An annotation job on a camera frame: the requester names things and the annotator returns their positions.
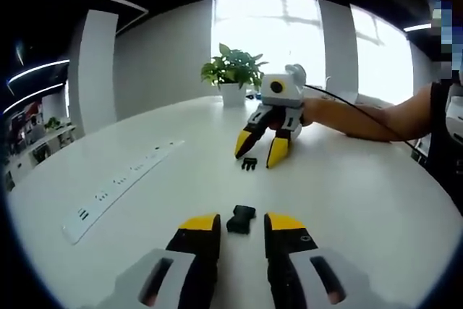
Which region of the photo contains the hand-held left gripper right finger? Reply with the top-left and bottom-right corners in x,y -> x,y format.
263,211 -> 366,309

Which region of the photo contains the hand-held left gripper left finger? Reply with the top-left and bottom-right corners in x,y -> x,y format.
97,213 -> 221,309

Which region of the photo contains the black plastic buckle socket part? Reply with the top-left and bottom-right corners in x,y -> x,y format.
226,204 -> 258,236

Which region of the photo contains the person's right hand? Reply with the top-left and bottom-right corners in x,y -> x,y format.
300,97 -> 332,130

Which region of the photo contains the green plant in white pot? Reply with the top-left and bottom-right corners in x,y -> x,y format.
201,43 -> 269,108

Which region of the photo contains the white recessed power strip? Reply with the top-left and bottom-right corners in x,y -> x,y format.
61,137 -> 185,245

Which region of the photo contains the grey chest-worn device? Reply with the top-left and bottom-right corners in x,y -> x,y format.
446,86 -> 463,140

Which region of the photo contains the long white office counter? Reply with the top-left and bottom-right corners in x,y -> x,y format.
5,124 -> 79,194

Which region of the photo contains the linear ceiling light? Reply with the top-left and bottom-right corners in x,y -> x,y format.
3,82 -> 65,113
7,58 -> 70,85

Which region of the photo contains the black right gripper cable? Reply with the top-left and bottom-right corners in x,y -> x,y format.
305,84 -> 420,151

